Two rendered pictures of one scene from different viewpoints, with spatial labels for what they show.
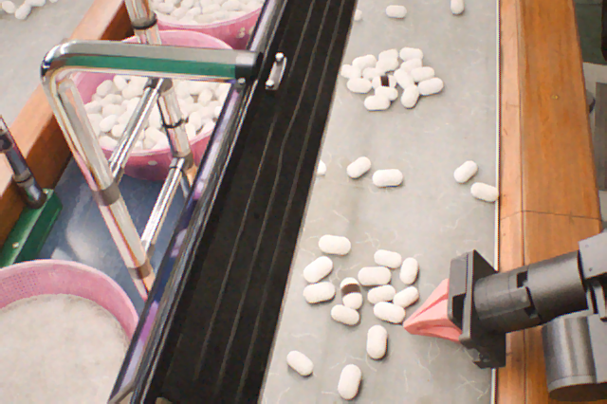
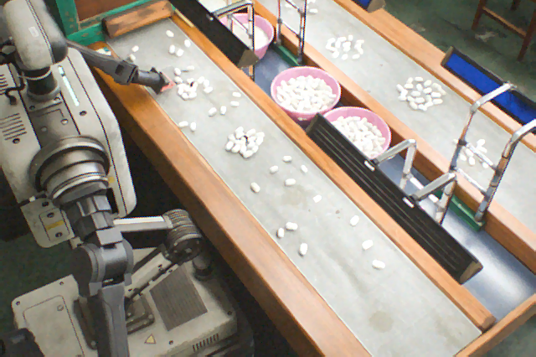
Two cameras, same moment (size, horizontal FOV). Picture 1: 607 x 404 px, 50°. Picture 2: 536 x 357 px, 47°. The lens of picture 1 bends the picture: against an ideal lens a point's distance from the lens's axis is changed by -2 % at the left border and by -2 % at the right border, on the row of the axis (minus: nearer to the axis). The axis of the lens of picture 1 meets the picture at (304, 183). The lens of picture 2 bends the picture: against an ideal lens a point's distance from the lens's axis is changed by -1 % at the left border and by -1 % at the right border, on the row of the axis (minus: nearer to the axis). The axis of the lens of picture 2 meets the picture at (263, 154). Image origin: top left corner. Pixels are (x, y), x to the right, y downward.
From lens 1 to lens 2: 2.37 m
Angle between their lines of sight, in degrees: 74
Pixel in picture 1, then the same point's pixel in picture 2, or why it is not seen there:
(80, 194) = not seen: hidden behind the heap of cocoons
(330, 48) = (193, 18)
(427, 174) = (203, 122)
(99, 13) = (367, 98)
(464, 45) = (236, 173)
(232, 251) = not seen: outside the picture
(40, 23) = (389, 90)
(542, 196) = (165, 127)
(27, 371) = (244, 38)
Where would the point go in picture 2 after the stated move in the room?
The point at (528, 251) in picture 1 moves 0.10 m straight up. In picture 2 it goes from (158, 111) to (155, 91)
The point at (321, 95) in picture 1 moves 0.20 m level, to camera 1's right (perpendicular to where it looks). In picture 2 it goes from (187, 12) to (145, 38)
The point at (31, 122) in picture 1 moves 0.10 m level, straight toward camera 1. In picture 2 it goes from (322, 62) to (298, 59)
